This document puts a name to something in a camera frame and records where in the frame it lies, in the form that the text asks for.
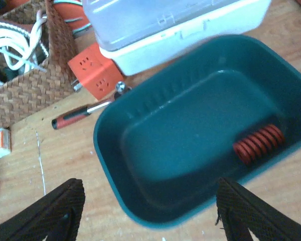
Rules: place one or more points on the brown wicker basket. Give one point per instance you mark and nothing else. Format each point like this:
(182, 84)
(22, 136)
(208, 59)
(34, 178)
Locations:
(35, 90)

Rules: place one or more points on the teal plastic tray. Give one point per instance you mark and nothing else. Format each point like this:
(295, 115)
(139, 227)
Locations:
(164, 145)

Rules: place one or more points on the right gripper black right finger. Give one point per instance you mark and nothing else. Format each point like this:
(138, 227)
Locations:
(243, 214)

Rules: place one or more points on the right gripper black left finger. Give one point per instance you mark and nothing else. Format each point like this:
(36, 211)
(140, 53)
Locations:
(56, 216)

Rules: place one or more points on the red handled small tool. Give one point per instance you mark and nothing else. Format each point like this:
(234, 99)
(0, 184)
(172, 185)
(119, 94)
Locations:
(82, 112)

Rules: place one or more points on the red small box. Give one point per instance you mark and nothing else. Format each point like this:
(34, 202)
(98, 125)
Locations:
(96, 73)

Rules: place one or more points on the white clear toolbox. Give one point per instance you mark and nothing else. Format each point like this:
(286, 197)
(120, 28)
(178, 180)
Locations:
(139, 35)

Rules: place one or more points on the red spring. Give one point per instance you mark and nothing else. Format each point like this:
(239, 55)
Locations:
(259, 144)

